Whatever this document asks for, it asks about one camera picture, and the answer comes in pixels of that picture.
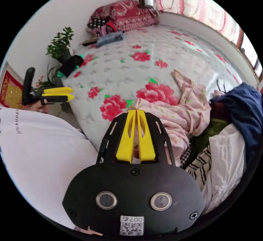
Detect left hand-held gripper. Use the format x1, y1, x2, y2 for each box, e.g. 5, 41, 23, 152
22, 87, 76, 107

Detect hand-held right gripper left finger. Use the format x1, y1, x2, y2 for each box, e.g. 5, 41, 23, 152
116, 109, 137, 164

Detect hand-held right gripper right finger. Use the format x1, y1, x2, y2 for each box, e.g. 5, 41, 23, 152
137, 109, 156, 162

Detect pink long skirt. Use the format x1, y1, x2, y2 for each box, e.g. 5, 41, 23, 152
127, 69, 212, 164

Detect person's left hand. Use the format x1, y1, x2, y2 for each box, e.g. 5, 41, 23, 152
28, 100, 50, 114

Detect thin-leaved plant with pink flowers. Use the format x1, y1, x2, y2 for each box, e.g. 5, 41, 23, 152
36, 61, 71, 114

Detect black garment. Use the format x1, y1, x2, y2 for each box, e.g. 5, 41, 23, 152
59, 54, 84, 77

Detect red framed picture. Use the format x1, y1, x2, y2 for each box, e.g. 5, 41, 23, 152
0, 61, 25, 109

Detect green potted plant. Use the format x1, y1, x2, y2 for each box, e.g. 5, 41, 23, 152
45, 26, 75, 64

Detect person's body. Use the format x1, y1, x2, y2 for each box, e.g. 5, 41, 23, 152
0, 107, 99, 230

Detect bed with floral sheet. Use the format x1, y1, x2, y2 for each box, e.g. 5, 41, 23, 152
61, 12, 261, 151

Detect folded blue jeans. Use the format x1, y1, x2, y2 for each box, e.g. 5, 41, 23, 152
95, 31, 125, 48

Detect small pile of clothes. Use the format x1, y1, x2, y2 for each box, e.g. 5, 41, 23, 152
86, 18, 117, 39

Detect red patterned folded quilt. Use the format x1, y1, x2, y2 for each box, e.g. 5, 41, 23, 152
87, 0, 160, 33

